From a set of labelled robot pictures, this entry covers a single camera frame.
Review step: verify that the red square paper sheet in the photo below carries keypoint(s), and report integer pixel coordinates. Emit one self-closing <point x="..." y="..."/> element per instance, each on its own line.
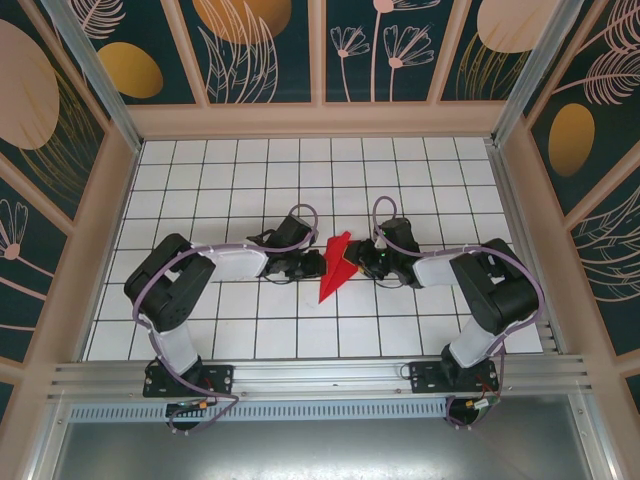
<point x="335" y="280"/>

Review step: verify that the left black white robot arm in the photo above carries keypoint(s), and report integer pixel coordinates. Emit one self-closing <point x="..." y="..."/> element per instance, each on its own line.
<point x="165" y="290"/>

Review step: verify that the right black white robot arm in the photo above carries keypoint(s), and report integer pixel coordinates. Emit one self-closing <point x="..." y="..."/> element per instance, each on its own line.
<point x="500" y="295"/>

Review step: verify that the grey metal sheet panel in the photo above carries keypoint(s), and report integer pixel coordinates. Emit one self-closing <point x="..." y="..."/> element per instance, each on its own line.
<point x="320" y="450"/>

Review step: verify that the small controller board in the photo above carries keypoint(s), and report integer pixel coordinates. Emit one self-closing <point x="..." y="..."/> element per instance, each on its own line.
<point x="190" y="406"/>
<point x="475" y="405"/>

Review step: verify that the aluminium mounting rail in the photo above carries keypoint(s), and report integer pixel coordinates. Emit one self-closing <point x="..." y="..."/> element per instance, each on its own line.
<point x="320" y="372"/>

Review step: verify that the aluminium side rail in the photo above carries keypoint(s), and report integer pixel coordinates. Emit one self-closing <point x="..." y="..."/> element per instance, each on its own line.
<point x="511" y="200"/>

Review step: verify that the aluminium corner post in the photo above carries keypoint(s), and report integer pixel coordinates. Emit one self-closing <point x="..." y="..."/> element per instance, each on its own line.
<point x="106" y="90"/>
<point x="534" y="75"/>

